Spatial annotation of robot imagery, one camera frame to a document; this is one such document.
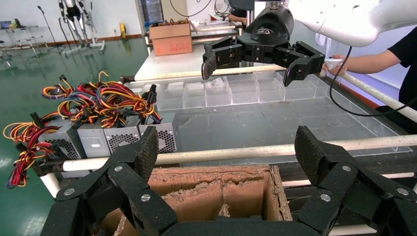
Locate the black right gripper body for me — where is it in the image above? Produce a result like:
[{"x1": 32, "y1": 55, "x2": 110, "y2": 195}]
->
[{"x1": 237, "y1": 4, "x2": 295, "y2": 64}]

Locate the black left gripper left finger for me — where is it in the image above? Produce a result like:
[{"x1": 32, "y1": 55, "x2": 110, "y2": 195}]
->
[{"x1": 39, "y1": 126, "x2": 178, "y2": 236}]

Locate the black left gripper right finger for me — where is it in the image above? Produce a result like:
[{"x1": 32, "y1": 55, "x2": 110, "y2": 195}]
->
[{"x1": 294, "y1": 125, "x2": 417, "y2": 236}]

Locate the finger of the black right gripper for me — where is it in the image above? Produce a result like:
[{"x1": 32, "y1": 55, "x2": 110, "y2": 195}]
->
[
  {"x1": 277, "y1": 40, "x2": 327, "y2": 88},
  {"x1": 201, "y1": 35, "x2": 244, "y2": 81}
]

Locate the white handheld controller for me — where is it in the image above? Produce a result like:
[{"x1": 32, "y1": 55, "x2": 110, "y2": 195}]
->
[{"x1": 323, "y1": 58, "x2": 345, "y2": 71}]

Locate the colourful wire harness bundle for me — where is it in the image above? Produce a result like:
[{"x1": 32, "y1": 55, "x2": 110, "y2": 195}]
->
[{"x1": 97, "y1": 70, "x2": 179, "y2": 154}]

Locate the bare operator forearm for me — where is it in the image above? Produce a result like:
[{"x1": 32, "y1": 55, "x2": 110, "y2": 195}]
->
[{"x1": 338, "y1": 49, "x2": 402, "y2": 75}]

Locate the bare operator hand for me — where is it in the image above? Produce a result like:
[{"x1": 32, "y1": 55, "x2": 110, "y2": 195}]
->
[{"x1": 322, "y1": 54, "x2": 348, "y2": 77}]

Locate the person in dark clothes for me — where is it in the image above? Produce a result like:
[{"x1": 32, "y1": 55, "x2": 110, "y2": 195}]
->
[{"x1": 227, "y1": 0, "x2": 253, "y2": 31}]

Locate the brown carton with red print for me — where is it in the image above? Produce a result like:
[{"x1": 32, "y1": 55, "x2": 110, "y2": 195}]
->
[{"x1": 149, "y1": 19, "x2": 194, "y2": 57}]

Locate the clear acrylic divider tray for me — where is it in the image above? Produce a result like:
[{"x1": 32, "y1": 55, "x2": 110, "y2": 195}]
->
[{"x1": 155, "y1": 71, "x2": 330, "y2": 111}]

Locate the clear plastic divider tray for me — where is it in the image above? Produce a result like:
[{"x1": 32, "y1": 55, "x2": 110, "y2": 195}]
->
[{"x1": 176, "y1": 97, "x2": 412, "y2": 165}]

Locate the operator in black t-shirt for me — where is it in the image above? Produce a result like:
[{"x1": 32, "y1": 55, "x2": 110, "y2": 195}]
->
[{"x1": 376, "y1": 26, "x2": 417, "y2": 134}]

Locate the worn cardboard box with dividers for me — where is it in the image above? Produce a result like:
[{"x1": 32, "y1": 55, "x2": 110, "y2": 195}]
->
[{"x1": 97, "y1": 164, "x2": 293, "y2": 236}]

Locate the black microphone stand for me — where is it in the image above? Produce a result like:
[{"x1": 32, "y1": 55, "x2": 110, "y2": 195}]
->
[{"x1": 36, "y1": 4, "x2": 64, "y2": 54}]

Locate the cluttered metal side table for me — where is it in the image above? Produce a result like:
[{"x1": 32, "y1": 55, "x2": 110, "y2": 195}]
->
[{"x1": 0, "y1": 19, "x2": 45, "y2": 67}]

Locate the white frame pipe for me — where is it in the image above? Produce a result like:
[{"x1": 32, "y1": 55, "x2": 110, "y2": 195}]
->
[
  {"x1": 328, "y1": 224, "x2": 379, "y2": 236},
  {"x1": 338, "y1": 72, "x2": 417, "y2": 123},
  {"x1": 39, "y1": 173, "x2": 62, "y2": 198},
  {"x1": 61, "y1": 134, "x2": 417, "y2": 172},
  {"x1": 281, "y1": 172, "x2": 416, "y2": 189},
  {"x1": 119, "y1": 64, "x2": 327, "y2": 83}
]

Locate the coloured cable bundle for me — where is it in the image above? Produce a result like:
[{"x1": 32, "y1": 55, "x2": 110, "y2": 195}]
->
[{"x1": 59, "y1": 81, "x2": 143, "y2": 154}]

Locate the grey power supply with wires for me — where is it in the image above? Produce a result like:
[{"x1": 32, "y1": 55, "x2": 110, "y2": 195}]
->
[
  {"x1": 40, "y1": 74, "x2": 112, "y2": 159},
  {"x1": 2, "y1": 111, "x2": 80, "y2": 190}
]

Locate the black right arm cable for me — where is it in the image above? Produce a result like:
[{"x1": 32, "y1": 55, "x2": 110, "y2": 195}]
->
[{"x1": 328, "y1": 45, "x2": 417, "y2": 118}]

